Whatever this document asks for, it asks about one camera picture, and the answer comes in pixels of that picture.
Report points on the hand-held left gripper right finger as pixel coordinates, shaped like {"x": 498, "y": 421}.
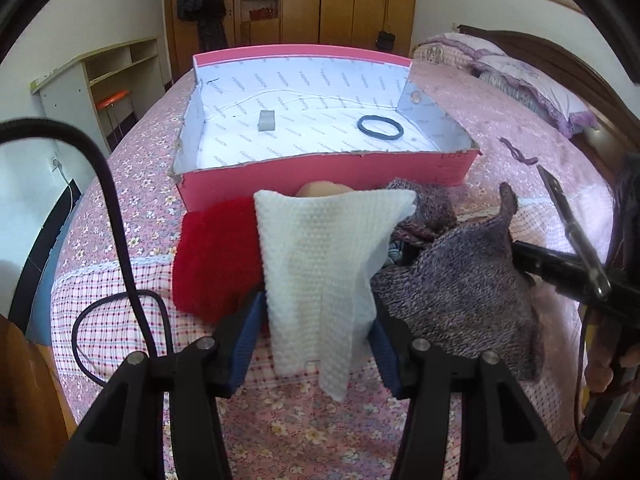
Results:
{"x": 385, "y": 355}

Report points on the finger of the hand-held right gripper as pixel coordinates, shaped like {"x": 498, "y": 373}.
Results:
{"x": 545, "y": 262}

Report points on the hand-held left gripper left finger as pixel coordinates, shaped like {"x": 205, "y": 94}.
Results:
{"x": 245, "y": 335}

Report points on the red fluffy knit cloth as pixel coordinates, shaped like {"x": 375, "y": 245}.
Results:
{"x": 215, "y": 260}

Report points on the large purple-grey knit cloth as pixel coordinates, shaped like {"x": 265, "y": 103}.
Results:
{"x": 460, "y": 285}

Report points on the white knit cloth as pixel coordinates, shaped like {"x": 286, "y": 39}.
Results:
{"x": 315, "y": 260}

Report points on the black white patterned cloth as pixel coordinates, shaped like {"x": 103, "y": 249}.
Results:
{"x": 395, "y": 252}

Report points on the small purple-grey knit cloth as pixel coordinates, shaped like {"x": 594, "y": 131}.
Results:
{"x": 430, "y": 210}

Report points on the beige soft sock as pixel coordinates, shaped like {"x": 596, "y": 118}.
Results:
{"x": 322, "y": 189}

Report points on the pink cardboard box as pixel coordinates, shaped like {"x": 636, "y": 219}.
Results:
{"x": 320, "y": 180}

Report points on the person's right hand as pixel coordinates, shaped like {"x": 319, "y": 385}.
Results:
{"x": 602, "y": 360}

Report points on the bed with pink floral sheet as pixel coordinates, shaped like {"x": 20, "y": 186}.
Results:
{"x": 150, "y": 240}

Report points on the purple frilled pillow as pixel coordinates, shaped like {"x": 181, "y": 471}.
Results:
{"x": 530, "y": 85}

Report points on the dark wooden headboard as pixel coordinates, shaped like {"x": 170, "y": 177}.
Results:
{"x": 575, "y": 60}

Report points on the dark flat panel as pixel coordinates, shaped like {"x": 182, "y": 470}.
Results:
{"x": 45, "y": 260}

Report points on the small grey block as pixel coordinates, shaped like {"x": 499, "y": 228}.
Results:
{"x": 266, "y": 121}

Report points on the brown wooden furniture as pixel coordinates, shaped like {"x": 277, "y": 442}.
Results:
{"x": 25, "y": 410}

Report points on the floral pillow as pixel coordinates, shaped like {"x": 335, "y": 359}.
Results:
{"x": 450, "y": 50}

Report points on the orange stool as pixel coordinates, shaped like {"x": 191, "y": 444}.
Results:
{"x": 114, "y": 98}

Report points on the small black bag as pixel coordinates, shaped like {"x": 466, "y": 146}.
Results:
{"x": 385, "y": 41}

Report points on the white desk with shelves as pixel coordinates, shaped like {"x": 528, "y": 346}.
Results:
{"x": 60, "y": 95}

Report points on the red shelf ornament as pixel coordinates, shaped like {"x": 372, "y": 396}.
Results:
{"x": 261, "y": 13}

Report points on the wooden wardrobe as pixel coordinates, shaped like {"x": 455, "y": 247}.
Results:
{"x": 320, "y": 5}

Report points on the wall socket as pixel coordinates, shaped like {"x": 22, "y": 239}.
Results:
{"x": 55, "y": 163}

